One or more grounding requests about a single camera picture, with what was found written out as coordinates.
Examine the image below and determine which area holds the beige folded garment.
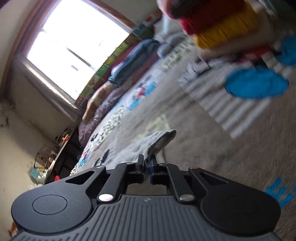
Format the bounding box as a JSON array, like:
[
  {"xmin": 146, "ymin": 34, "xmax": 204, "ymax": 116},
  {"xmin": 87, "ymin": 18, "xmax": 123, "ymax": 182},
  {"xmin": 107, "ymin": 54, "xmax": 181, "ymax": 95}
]
[{"xmin": 199, "ymin": 21, "xmax": 278, "ymax": 62}]

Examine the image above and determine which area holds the mint green printed garment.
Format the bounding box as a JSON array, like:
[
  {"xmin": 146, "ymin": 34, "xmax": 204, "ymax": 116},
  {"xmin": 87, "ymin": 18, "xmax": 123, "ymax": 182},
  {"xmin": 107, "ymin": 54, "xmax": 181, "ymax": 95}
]
[{"xmin": 266, "ymin": 0, "xmax": 296, "ymax": 14}]

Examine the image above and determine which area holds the blue folded blanket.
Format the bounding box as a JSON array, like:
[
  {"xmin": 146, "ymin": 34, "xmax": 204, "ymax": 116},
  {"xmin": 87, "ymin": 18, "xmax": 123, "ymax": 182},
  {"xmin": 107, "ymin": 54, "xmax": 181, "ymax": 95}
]
[{"xmin": 109, "ymin": 39, "xmax": 160, "ymax": 85}]

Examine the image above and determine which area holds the yellow folded sweater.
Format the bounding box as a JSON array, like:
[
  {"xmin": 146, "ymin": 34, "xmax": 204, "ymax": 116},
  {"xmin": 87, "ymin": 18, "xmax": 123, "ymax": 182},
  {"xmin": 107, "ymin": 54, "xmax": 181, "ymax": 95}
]
[{"xmin": 193, "ymin": 7, "xmax": 259, "ymax": 49}]

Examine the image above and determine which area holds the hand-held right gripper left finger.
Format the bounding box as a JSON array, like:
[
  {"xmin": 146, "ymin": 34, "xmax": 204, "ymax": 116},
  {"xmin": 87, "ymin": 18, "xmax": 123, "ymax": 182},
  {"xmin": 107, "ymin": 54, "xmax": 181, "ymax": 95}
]
[{"xmin": 65, "ymin": 154, "xmax": 146, "ymax": 203}]

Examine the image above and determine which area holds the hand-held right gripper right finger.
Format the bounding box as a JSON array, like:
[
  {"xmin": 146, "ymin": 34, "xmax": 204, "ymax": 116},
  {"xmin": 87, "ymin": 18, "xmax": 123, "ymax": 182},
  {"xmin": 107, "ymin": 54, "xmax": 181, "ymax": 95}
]
[{"xmin": 149, "ymin": 155, "xmax": 222, "ymax": 203}]

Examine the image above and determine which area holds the window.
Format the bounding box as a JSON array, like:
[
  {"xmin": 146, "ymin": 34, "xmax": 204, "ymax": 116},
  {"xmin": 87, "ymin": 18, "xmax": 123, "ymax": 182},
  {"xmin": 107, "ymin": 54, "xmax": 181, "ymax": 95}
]
[{"xmin": 26, "ymin": 0, "xmax": 130, "ymax": 100}]

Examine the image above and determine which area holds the blue plastic bag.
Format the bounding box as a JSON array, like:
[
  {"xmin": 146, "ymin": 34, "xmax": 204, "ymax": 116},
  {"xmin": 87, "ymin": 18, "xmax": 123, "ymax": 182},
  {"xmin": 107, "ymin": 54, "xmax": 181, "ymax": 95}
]
[{"xmin": 29, "ymin": 167, "xmax": 48, "ymax": 182}]

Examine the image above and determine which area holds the black striped folded garment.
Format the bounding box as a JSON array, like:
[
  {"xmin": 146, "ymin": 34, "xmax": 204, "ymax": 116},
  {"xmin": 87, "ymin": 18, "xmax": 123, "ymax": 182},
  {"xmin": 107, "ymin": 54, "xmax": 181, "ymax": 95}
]
[{"xmin": 170, "ymin": 0, "xmax": 204, "ymax": 19}]

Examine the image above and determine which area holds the desk clutter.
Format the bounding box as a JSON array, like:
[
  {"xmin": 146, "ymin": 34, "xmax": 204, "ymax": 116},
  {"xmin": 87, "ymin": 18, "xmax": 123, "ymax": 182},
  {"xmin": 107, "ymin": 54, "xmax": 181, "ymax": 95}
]
[{"xmin": 28, "ymin": 126, "xmax": 74, "ymax": 183}]

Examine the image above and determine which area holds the dark side desk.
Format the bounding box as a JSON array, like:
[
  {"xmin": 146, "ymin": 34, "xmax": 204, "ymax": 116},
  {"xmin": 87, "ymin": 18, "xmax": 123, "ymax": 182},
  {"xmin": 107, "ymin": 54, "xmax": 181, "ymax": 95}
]
[{"xmin": 44, "ymin": 128, "xmax": 80, "ymax": 183}]

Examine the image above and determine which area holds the white cloth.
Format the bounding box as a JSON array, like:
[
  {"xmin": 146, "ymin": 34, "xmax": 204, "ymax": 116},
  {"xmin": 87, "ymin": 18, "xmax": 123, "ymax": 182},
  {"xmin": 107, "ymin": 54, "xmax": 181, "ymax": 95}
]
[{"xmin": 153, "ymin": 19, "xmax": 183, "ymax": 40}]

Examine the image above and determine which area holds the red folded sweater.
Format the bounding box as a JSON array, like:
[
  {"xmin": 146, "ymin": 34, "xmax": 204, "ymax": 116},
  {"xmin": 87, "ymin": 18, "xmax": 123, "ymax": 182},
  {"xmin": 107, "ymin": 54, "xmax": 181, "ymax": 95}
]
[{"xmin": 179, "ymin": 0, "xmax": 245, "ymax": 35}]

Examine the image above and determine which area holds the colourful foam panel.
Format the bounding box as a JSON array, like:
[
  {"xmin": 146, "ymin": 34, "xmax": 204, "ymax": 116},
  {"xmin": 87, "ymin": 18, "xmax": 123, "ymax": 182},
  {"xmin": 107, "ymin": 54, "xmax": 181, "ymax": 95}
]
[{"xmin": 75, "ymin": 9, "xmax": 162, "ymax": 107}]

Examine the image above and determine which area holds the white fluffy towel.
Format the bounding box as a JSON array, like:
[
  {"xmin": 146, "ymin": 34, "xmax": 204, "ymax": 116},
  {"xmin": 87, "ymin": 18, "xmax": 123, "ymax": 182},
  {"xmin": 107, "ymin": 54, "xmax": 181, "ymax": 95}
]
[{"xmin": 102, "ymin": 129, "xmax": 177, "ymax": 172}]

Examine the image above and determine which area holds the orange patterned pillow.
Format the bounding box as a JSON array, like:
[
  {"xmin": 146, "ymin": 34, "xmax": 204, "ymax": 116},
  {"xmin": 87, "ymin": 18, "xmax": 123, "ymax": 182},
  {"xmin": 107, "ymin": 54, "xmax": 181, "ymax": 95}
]
[{"xmin": 82, "ymin": 81, "xmax": 116, "ymax": 124}]

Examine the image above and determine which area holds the dark red cloth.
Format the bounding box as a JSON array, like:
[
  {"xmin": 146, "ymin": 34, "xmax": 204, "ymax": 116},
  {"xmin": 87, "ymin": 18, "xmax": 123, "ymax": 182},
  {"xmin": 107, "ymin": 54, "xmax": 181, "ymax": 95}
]
[{"xmin": 110, "ymin": 52, "xmax": 130, "ymax": 71}]

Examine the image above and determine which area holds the cartoon printed blanket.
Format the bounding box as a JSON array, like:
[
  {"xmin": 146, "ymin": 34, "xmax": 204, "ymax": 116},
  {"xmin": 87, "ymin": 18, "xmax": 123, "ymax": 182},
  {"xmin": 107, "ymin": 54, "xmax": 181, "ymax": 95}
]
[{"xmin": 69, "ymin": 0, "xmax": 296, "ymax": 241}]

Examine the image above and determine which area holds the purple quilt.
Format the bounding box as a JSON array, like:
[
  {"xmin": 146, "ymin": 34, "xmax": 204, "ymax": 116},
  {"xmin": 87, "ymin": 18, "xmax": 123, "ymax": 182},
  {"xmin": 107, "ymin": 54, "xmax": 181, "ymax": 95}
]
[{"xmin": 77, "ymin": 89, "xmax": 130, "ymax": 149}]

